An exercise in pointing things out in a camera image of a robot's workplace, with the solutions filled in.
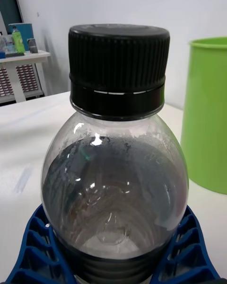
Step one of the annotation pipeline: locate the grey cup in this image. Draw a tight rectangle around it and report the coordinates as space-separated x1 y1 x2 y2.
27 38 39 54

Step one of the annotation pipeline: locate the white side table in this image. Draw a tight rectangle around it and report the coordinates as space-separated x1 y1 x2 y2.
0 50 52 105

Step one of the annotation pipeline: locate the green drink bottle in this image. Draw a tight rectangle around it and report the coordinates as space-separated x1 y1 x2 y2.
11 25 26 54

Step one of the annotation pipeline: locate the clear bottle with black cap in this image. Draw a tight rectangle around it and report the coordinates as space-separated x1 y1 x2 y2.
41 23 190 284

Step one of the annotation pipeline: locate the green plastic bin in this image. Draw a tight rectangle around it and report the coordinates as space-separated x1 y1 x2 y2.
180 36 227 195

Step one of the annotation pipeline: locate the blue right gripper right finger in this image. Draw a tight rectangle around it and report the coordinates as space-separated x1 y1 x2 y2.
153 205 222 284

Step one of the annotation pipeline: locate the blue box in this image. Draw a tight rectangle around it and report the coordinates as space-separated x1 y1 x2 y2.
8 23 34 53

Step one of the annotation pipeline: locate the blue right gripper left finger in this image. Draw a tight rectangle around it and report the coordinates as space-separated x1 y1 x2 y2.
4 203 78 284

